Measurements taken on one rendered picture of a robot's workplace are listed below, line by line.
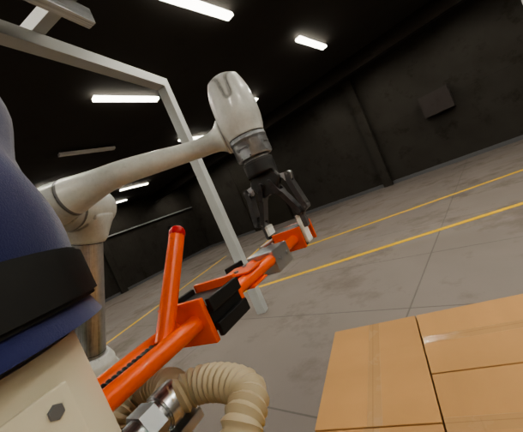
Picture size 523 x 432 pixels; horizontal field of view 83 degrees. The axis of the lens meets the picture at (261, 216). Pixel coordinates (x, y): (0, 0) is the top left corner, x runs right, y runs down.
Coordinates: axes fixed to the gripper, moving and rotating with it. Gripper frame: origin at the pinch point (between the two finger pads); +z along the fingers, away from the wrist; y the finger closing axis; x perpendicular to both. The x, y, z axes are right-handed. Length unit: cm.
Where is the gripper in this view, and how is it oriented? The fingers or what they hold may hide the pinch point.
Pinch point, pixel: (290, 236)
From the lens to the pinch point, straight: 72.0
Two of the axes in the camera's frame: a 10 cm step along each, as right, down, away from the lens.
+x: 4.6, -2.4, 8.5
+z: 4.0, 9.2, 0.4
